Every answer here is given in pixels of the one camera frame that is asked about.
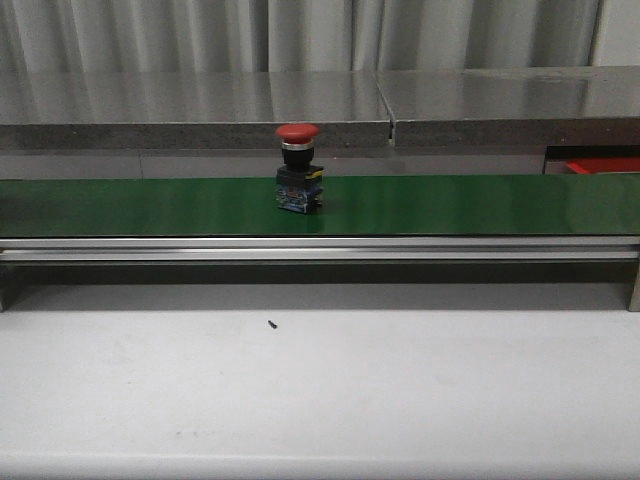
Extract grey counter right section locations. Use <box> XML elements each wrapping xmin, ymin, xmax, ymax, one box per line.
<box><xmin>377</xmin><ymin>66</ymin><xmax>639</xmax><ymax>173</ymax></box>

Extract red plastic tray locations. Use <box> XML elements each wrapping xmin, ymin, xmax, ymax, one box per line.
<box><xmin>566</xmin><ymin>157</ymin><xmax>640</xmax><ymax>175</ymax></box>

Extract green conveyor belt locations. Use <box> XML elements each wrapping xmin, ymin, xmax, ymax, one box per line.
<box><xmin>1</xmin><ymin>174</ymin><xmax>639</xmax><ymax>238</ymax></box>

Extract red mushroom push button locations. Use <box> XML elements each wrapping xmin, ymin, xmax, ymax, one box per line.
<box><xmin>275</xmin><ymin>123</ymin><xmax>324</xmax><ymax>214</ymax></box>

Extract grey counter left section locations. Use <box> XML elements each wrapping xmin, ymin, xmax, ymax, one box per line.
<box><xmin>1</xmin><ymin>72</ymin><xmax>392</xmax><ymax>179</ymax></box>

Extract grey pleated curtain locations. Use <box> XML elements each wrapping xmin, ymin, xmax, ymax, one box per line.
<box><xmin>1</xmin><ymin>1</ymin><xmax>601</xmax><ymax>73</ymax></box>

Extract grey counter section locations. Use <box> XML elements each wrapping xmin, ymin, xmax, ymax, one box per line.
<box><xmin>377</xmin><ymin>66</ymin><xmax>639</xmax><ymax>173</ymax></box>
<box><xmin>1</xmin><ymin>72</ymin><xmax>392</xmax><ymax>179</ymax></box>

